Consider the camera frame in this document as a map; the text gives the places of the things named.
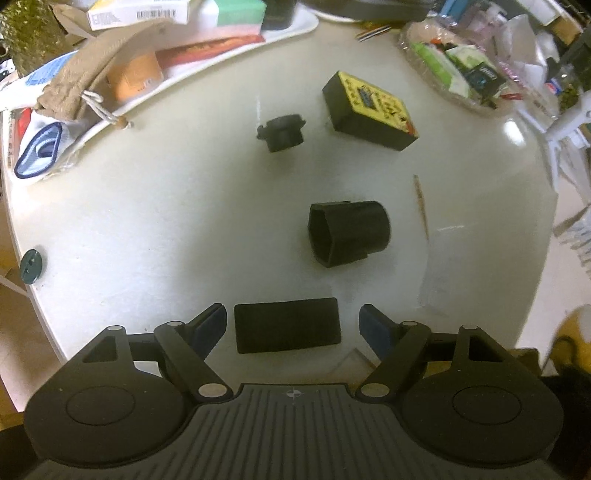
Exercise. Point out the wooden stick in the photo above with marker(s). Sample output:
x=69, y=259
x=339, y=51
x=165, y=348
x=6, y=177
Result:
x=421, y=205

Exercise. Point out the white serving tray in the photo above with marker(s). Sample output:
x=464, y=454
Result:
x=25, y=91

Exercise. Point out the yellow white carton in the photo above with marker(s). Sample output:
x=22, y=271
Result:
x=106, y=14

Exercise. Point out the black rectangular block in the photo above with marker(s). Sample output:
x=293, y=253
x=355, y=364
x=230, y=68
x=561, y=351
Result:
x=286, y=326

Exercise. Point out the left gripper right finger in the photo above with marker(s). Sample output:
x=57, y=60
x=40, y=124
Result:
x=404, y=349

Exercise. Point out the beige drawstring pouch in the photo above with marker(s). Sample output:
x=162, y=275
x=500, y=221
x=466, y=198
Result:
x=79, y=84

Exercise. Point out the red flat box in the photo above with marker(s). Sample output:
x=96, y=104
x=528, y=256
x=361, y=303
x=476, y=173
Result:
x=203, y=51

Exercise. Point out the yellow pig toy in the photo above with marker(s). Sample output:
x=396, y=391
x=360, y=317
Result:
x=571, y=347

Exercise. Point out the green round cap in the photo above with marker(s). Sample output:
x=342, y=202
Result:
x=31, y=266

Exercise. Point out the black thermos bottle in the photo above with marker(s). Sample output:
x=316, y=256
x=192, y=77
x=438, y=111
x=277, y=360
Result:
x=279, y=14

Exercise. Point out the glass vase with flowers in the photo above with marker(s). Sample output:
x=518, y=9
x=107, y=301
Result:
x=32, y=34

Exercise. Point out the orange round tin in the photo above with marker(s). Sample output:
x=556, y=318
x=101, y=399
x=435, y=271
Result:
x=138, y=76

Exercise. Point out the blue white mask package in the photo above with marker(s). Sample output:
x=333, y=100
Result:
x=40, y=153

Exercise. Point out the glass snack dish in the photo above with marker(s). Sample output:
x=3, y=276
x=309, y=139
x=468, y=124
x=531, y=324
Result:
x=458, y=69

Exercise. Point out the yellow black box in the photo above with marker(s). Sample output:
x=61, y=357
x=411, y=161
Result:
x=360, y=109

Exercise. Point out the cardboard box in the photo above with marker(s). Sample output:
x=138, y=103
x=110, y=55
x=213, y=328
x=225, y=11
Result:
x=356, y=366

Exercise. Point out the green tissue box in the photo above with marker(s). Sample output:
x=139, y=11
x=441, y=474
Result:
x=240, y=17

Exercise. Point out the black cylindrical adapter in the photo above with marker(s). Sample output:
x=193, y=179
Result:
x=344, y=232

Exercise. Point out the black lens cap knob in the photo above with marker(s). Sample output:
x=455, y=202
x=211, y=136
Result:
x=282, y=133

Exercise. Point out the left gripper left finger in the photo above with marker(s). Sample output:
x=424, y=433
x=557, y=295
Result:
x=180, y=350

